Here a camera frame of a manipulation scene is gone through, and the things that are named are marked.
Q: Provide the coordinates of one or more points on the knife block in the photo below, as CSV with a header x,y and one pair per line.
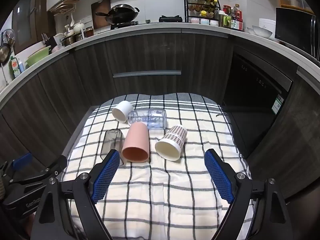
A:
x,y
47,41

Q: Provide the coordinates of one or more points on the black spice rack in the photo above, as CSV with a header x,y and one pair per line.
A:
x,y
201,6

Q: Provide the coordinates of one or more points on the pink cup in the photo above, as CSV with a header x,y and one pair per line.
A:
x,y
136,138

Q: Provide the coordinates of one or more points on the white teapot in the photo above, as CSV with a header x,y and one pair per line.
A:
x,y
78,27

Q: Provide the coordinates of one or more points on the dark sauce bottle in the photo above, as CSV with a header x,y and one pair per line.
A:
x,y
237,17

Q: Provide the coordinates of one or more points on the plaid cup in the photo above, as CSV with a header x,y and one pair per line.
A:
x,y
175,135

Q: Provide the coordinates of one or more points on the checked cloth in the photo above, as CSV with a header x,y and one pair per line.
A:
x,y
160,195

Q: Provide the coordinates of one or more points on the black dishwasher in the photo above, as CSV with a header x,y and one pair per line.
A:
x,y
252,92

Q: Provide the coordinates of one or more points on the gas stove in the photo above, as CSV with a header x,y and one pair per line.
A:
x,y
150,22

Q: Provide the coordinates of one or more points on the hanging frying pan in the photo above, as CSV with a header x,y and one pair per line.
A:
x,y
5,50

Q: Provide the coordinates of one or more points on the white kettle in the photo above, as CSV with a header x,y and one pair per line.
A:
x,y
59,40

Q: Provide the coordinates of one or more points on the green basin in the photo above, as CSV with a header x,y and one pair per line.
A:
x,y
37,57

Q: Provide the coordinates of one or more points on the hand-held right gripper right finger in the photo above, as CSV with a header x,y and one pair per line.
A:
x,y
220,177

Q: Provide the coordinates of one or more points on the small white bowl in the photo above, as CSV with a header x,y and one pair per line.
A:
x,y
250,30

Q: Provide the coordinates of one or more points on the large white bowl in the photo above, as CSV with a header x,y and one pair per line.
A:
x,y
262,31

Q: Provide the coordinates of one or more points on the red lid jar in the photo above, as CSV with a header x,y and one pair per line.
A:
x,y
226,9

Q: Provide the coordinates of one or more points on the clear glass cup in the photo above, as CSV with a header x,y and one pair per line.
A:
x,y
151,118

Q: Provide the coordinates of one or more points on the black microwave oven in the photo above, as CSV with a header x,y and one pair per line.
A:
x,y
292,30

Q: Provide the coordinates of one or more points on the wall rack with boards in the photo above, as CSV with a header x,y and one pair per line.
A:
x,y
63,5

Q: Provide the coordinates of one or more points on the white cup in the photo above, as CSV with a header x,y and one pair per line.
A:
x,y
120,112

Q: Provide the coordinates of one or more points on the orange glass jar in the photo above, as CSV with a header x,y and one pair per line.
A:
x,y
89,32

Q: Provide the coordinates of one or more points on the dark wooden cutting board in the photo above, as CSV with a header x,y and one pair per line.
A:
x,y
99,5

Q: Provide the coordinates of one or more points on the transparent grey cup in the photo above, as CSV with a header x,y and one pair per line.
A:
x,y
112,140

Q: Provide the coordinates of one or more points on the black wok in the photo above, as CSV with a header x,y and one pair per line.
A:
x,y
123,13

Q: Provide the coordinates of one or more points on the green mug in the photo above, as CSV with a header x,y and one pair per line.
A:
x,y
227,22

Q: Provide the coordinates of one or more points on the green dish soap bottle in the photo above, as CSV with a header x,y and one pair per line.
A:
x,y
14,67

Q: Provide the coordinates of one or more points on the steel pot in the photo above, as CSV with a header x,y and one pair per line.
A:
x,y
70,40

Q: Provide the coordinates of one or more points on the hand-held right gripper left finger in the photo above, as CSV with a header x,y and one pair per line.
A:
x,y
105,177

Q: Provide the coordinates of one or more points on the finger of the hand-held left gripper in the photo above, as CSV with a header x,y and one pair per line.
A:
x,y
22,160
47,170

